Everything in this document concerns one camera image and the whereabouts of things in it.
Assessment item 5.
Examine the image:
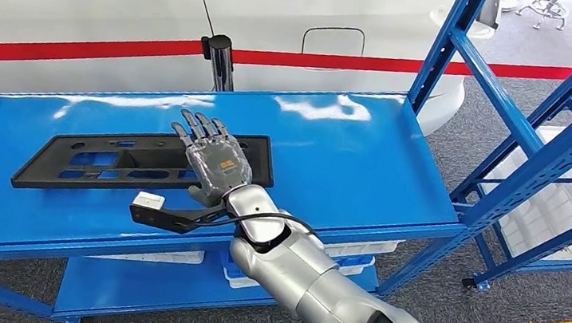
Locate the chrome swivel stool base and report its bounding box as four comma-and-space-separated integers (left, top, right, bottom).
514, 0, 572, 33

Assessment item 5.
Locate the blue metal shelf rack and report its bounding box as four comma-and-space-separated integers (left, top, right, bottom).
0, 0, 572, 323
440, 0, 572, 303

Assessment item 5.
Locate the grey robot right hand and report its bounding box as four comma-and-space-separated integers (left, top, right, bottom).
163, 108, 260, 212

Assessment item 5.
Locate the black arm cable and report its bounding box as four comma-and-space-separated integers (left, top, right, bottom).
193, 203, 320, 240

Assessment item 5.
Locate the white car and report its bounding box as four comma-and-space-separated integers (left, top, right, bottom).
0, 0, 500, 146

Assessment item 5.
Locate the black chrome stanchion post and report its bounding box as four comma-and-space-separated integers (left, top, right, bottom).
195, 33, 240, 94

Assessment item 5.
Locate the blue plastic crate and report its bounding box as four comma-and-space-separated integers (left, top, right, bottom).
216, 239, 379, 293

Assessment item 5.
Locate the long black plastic part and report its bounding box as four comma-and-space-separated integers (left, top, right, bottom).
10, 109, 280, 216

